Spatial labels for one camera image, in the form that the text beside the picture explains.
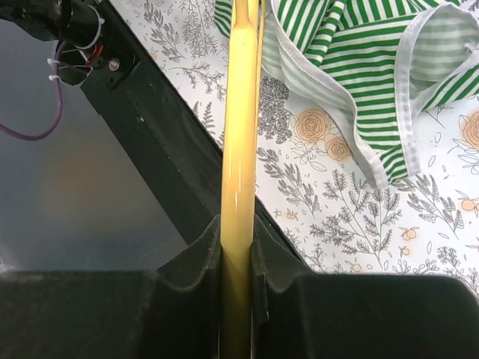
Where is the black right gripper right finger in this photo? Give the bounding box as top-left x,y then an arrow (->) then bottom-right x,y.
251,219 -> 478,358

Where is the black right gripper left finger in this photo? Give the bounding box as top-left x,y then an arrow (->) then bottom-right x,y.
1,219 -> 221,358

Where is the yellow plastic hanger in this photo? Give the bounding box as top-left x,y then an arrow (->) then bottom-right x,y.
219,1 -> 266,358

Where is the green white striped tank top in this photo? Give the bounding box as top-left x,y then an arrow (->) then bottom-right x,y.
213,0 -> 479,190

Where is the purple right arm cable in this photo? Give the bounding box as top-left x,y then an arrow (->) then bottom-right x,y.
0,40 -> 68,141

